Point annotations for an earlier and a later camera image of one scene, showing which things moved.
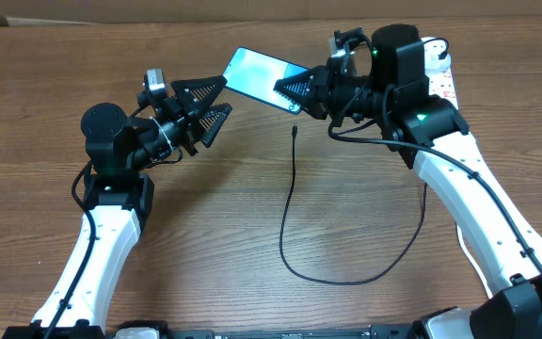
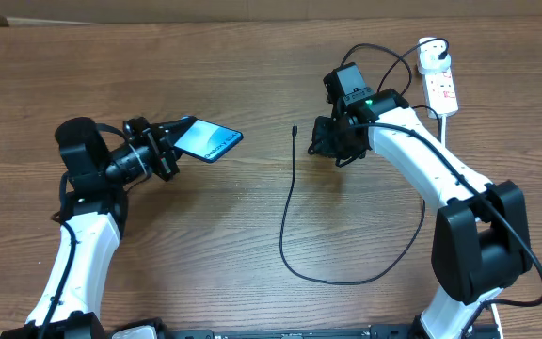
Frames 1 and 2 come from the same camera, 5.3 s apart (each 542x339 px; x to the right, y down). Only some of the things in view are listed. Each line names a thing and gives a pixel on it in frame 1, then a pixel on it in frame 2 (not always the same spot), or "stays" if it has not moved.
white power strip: [443, 84] stays
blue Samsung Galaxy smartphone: [255, 74] → [206, 140]
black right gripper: [322, 83] → [324, 147]
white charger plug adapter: [434, 47] stays
